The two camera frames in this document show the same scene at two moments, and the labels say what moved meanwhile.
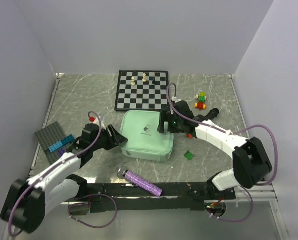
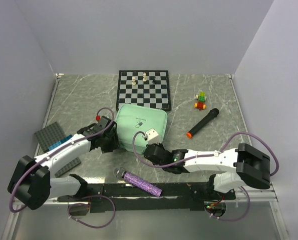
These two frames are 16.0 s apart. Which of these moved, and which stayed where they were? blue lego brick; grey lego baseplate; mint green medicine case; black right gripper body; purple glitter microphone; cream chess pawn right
Moved: black right gripper body; mint green medicine case
Stayed: grey lego baseplate; purple glitter microphone; cream chess pawn right; blue lego brick
